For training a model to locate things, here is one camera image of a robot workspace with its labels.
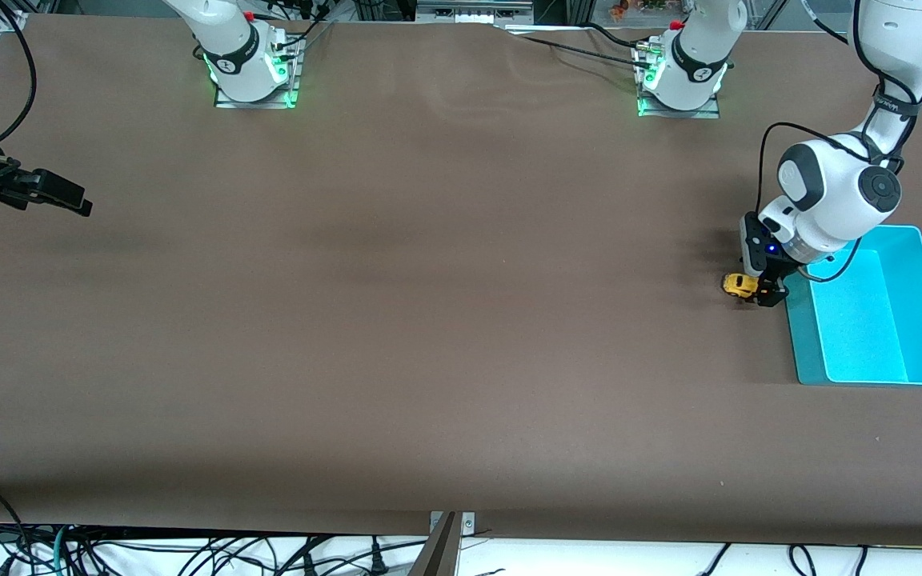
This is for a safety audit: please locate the yellow toy beetle car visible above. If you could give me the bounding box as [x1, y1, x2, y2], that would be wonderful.
[720, 273, 760, 302]

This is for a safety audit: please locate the cyan plastic storage bin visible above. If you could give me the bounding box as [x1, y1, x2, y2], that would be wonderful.
[783, 225, 922, 388]

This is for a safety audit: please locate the grey metal background box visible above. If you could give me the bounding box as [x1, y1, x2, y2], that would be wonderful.
[415, 0, 535, 26]

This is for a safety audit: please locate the dark support beam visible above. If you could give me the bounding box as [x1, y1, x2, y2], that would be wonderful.
[408, 512, 462, 576]

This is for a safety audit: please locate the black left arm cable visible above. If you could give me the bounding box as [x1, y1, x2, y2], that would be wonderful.
[758, 0, 910, 286]

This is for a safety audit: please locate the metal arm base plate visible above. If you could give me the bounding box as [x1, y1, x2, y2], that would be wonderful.
[635, 40, 723, 120]
[214, 36, 303, 110]

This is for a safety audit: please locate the short black table cable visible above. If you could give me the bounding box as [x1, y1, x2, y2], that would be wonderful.
[585, 21, 646, 49]

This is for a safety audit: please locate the long black table cable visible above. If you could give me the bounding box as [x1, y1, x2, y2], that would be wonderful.
[493, 22, 654, 70]

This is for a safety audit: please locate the black base connector cable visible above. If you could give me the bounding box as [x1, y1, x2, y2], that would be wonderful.
[273, 0, 339, 52]

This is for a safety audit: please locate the teal floor cable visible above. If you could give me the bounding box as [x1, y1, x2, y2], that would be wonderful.
[50, 524, 71, 576]

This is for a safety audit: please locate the small metal table bracket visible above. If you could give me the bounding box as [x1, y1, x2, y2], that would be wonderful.
[429, 511, 476, 537]

